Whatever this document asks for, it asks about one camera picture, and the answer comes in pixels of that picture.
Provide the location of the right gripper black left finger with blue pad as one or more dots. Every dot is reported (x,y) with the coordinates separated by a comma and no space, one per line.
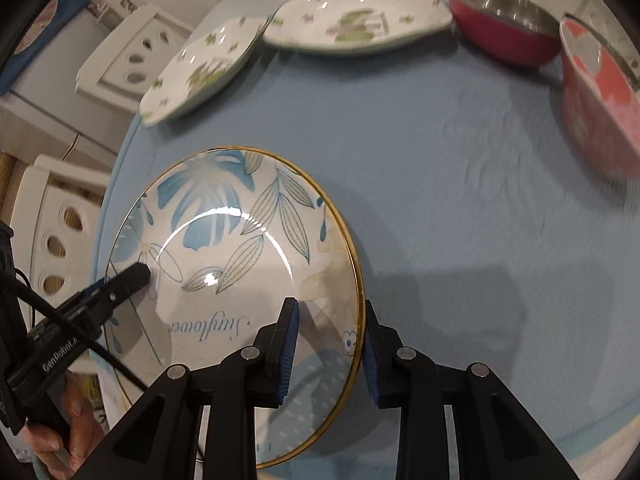
(202,417)

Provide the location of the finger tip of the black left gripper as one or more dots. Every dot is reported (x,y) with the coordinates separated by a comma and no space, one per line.
(99,301)

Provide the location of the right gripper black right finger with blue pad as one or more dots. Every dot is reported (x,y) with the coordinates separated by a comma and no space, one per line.
(496,437)

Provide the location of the round blue leaf plate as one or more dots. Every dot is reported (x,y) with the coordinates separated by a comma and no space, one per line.
(228,234)

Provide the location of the large green floral plate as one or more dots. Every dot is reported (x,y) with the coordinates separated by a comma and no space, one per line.
(354,27)

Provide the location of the pink ceramic bowl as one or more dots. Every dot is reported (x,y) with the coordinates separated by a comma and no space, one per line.
(600,109)

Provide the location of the red steel bowl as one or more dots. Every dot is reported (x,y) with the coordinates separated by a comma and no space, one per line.
(516,32)

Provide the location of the white chair lower left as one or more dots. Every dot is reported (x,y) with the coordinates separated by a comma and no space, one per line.
(54,219)

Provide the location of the white fridge blue cover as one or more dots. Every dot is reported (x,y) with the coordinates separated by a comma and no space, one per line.
(41,111)

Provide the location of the light blue quilted mat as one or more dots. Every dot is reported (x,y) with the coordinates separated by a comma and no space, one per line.
(481,235)

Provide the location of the small green floral plate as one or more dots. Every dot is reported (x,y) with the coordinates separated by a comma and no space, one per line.
(200,70)

